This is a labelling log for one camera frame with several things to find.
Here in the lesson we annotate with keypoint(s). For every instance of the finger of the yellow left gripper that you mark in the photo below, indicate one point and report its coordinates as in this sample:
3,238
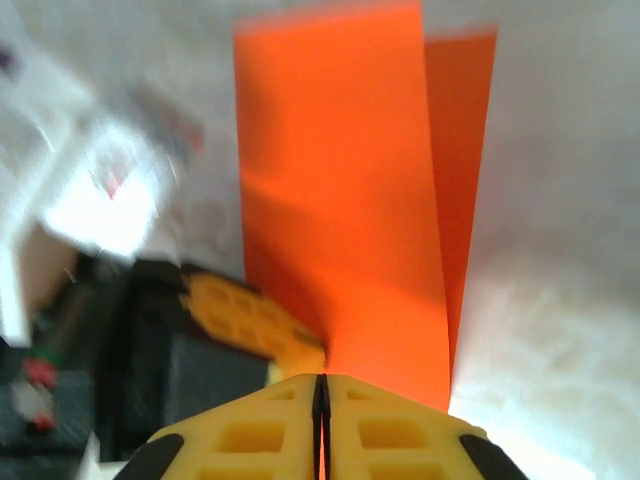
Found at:
235,305
300,365

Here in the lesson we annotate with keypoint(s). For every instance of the orange paper sheet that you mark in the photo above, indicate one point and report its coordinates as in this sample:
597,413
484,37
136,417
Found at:
340,150

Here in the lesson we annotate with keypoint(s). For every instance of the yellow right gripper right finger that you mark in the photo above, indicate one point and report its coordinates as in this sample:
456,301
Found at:
400,440

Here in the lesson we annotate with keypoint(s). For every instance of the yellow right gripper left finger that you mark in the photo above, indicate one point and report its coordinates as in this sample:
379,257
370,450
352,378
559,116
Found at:
250,440

